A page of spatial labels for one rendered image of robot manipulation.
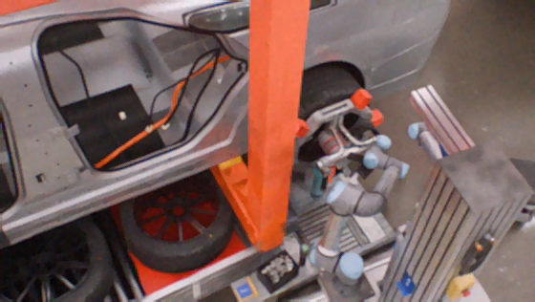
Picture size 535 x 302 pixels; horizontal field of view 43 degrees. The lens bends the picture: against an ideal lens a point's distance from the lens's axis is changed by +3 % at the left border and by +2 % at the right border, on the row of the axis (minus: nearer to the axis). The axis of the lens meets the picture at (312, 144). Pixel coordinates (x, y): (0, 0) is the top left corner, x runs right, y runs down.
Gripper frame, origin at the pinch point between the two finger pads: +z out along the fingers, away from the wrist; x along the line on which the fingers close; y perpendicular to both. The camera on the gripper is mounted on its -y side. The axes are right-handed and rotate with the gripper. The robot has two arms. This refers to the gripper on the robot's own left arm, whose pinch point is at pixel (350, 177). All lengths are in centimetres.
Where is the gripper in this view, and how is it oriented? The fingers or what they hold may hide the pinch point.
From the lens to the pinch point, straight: 361.4
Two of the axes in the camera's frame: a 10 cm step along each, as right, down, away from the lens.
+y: 7.4, 6.6, -1.4
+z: -4.2, 6.1, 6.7
